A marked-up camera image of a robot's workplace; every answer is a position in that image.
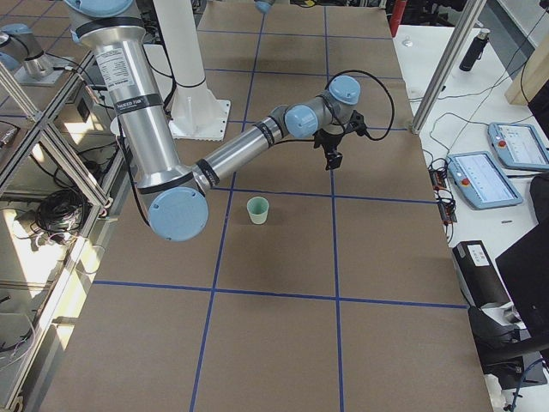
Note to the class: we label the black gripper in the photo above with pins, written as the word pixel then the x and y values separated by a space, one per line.
pixel 328 141

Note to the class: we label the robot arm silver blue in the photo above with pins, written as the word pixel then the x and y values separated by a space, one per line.
pixel 264 6
pixel 172 191

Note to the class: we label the green plastic cup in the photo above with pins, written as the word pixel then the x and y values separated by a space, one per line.
pixel 258 208

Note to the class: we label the near blue teach pendant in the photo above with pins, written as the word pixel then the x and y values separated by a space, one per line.
pixel 482 181

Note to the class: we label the blue teach pendant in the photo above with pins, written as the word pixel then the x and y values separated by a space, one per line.
pixel 482 181
pixel 518 146

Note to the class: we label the red cylinder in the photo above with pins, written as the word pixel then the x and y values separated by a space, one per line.
pixel 396 16

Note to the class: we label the black water bottle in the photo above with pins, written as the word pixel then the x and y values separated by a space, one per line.
pixel 475 50

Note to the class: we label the far blue teach pendant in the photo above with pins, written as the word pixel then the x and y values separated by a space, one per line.
pixel 518 146

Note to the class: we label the black box with label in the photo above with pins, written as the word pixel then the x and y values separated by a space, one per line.
pixel 479 281

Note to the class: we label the black monitor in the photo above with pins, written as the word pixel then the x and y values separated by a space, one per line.
pixel 524 265

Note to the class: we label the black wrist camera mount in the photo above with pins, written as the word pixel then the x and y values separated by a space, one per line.
pixel 356 124

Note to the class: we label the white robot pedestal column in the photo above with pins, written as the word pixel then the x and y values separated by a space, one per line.
pixel 195 112

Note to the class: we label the aluminium frame post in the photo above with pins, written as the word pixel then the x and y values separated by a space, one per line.
pixel 454 46

